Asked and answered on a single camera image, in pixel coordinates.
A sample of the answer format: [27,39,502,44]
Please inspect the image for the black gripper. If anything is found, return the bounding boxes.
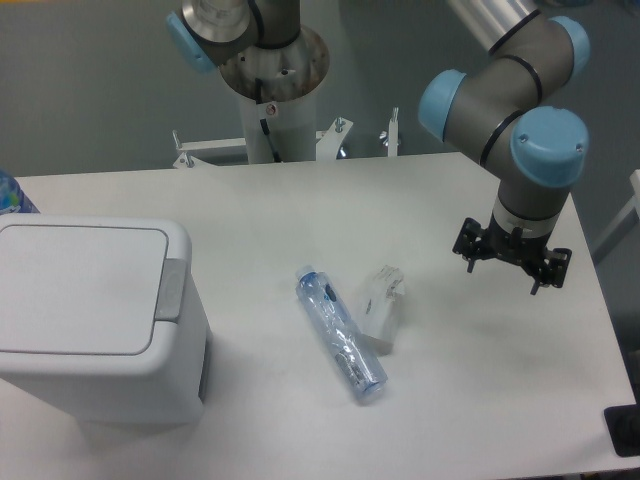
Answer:
[452,216,572,295]

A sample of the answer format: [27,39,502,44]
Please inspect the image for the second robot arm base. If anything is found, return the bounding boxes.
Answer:
[165,0,301,73]

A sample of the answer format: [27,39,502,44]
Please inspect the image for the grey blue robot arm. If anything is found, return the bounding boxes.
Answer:
[418,1,591,291]

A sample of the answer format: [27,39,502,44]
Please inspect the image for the white trash can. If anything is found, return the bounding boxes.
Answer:
[1,214,212,424]

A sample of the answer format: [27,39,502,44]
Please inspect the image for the white trash can lid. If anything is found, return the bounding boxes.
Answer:
[1,216,191,356]

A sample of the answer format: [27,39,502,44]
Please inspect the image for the crumpled clear plastic container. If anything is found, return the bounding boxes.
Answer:
[354,265,405,356]

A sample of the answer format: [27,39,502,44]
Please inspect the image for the clear plastic water bottle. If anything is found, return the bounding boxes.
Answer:
[295,265,388,404]

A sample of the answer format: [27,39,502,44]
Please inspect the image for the blue labelled bottle at edge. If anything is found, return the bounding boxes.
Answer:
[0,170,39,215]

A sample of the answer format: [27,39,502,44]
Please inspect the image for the white frame at right edge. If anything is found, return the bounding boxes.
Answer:
[591,169,639,265]

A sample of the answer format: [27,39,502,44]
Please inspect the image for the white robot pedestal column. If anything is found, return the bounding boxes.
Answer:
[214,22,330,164]

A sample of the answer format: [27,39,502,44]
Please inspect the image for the black cable on pedestal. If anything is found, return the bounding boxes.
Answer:
[253,77,282,164]

